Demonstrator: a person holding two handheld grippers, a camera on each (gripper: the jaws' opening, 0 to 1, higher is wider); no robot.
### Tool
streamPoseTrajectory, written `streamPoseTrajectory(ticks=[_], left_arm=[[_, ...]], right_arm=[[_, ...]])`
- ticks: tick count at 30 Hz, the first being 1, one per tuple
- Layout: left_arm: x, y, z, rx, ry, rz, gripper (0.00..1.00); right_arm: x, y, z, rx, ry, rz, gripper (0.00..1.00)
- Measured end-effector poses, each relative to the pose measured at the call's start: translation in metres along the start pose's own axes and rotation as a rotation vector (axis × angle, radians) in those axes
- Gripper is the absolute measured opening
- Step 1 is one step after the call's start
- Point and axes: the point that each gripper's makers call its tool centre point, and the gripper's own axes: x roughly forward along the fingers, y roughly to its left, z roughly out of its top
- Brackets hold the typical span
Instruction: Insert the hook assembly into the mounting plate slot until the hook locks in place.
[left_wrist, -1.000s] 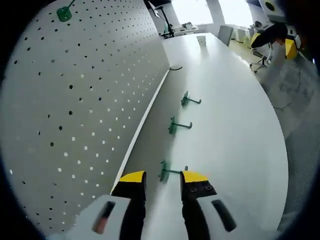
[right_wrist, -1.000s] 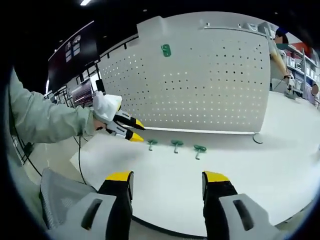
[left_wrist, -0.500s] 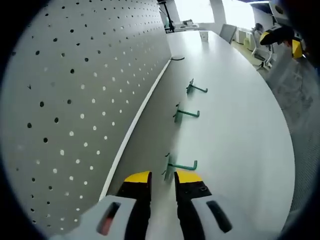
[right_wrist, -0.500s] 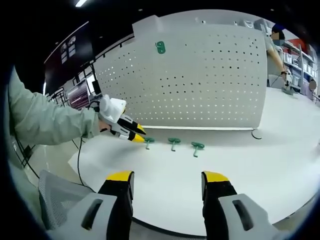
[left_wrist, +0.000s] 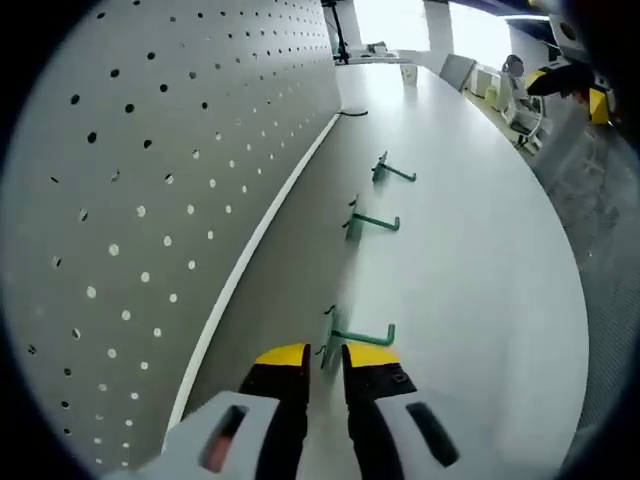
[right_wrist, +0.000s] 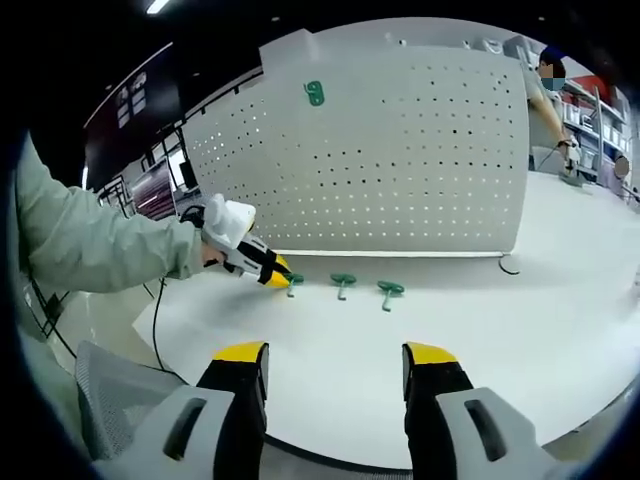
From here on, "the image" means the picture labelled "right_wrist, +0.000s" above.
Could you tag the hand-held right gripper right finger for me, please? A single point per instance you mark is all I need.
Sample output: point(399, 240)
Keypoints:
point(435, 385)

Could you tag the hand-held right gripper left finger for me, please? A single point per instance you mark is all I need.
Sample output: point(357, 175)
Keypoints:
point(235, 385)

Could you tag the metal storage shelf rack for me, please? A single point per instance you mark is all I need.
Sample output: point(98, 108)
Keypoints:
point(615, 132)

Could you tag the person's left hand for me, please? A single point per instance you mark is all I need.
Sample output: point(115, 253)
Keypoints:
point(214, 257)

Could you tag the green hook assembly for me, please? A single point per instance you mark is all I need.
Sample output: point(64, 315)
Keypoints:
point(315, 96)
point(295, 278)
point(391, 287)
point(343, 278)

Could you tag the grey mesh office chair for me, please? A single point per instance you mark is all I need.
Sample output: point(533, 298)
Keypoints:
point(115, 390)

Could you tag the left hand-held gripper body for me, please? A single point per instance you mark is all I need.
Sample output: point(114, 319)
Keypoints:
point(227, 222)

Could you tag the white perforated mounting plate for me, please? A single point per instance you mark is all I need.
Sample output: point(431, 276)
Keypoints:
point(400, 175)

